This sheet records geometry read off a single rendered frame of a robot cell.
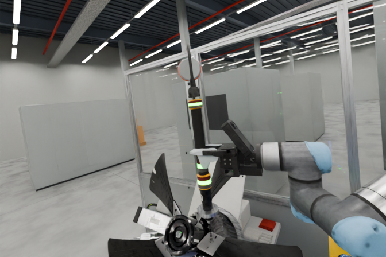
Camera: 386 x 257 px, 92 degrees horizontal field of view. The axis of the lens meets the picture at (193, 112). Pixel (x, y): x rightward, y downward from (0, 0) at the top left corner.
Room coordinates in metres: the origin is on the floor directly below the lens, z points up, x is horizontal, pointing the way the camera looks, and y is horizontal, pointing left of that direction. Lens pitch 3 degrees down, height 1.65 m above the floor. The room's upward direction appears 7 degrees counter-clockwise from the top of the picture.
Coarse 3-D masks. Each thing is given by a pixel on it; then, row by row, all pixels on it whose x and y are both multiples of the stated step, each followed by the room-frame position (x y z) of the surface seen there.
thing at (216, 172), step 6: (216, 162) 0.81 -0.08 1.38; (216, 168) 0.78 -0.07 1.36; (216, 174) 0.73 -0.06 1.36; (228, 174) 0.65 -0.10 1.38; (216, 180) 0.69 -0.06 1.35; (222, 180) 0.65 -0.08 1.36; (228, 180) 0.63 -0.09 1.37; (216, 186) 0.66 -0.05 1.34; (222, 186) 0.63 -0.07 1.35; (216, 192) 0.63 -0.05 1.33
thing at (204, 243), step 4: (212, 232) 0.63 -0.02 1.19; (208, 236) 0.61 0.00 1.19; (212, 236) 0.61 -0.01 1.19; (220, 236) 0.61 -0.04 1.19; (204, 240) 0.59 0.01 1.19; (208, 240) 0.59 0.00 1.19; (216, 240) 0.59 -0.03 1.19; (220, 240) 0.59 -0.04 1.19; (200, 244) 0.58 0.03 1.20; (204, 244) 0.58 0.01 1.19; (208, 244) 0.58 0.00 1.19; (212, 244) 0.58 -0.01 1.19; (216, 244) 0.58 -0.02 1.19; (200, 248) 0.56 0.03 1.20; (204, 248) 0.56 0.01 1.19; (208, 248) 0.56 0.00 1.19; (212, 248) 0.56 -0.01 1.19; (216, 248) 0.56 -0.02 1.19; (208, 252) 0.54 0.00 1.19; (212, 252) 0.54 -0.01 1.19
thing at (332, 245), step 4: (332, 240) 0.67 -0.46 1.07; (332, 244) 0.66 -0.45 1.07; (336, 244) 0.65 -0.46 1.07; (332, 248) 0.64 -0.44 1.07; (336, 248) 0.64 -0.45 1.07; (340, 248) 0.64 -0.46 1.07; (332, 252) 0.62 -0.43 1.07; (336, 252) 0.62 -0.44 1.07; (340, 252) 0.62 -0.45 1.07; (344, 252) 0.62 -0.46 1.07; (332, 256) 0.61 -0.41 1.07; (336, 256) 0.61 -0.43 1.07; (352, 256) 0.60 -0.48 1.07
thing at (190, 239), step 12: (180, 216) 0.63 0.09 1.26; (192, 216) 0.72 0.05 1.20; (168, 228) 0.63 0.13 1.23; (180, 228) 0.61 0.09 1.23; (192, 228) 0.59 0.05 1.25; (204, 228) 0.67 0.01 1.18; (168, 240) 0.61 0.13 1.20; (180, 240) 0.59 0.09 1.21; (192, 240) 0.57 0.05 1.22; (180, 252) 0.56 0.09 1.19; (192, 252) 0.58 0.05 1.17
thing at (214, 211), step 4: (200, 204) 0.61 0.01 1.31; (212, 204) 0.60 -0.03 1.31; (216, 204) 0.60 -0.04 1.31; (200, 208) 0.59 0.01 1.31; (216, 208) 0.58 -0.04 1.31; (200, 212) 0.57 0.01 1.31; (204, 212) 0.56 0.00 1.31; (208, 212) 0.56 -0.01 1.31; (212, 212) 0.56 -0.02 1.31; (216, 212) 0.56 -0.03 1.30; (200, 216) 0.56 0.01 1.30; (204, 216) 0.55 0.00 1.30; (208, 216) 0.55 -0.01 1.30; (212, 216) 0.55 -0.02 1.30
